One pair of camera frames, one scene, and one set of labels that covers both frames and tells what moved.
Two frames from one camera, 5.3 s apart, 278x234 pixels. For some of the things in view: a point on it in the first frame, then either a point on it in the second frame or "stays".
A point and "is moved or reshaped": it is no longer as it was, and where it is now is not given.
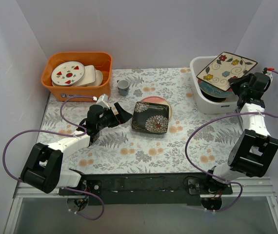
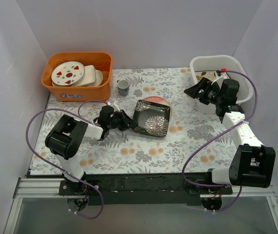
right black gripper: [238, 84] to [203, 89]
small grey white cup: [123, 86] stays
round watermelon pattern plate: [68, 73] stays
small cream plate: [99, 77] stays
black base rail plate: [145, 188] stays
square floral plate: [226, 67] is moved or reshaped
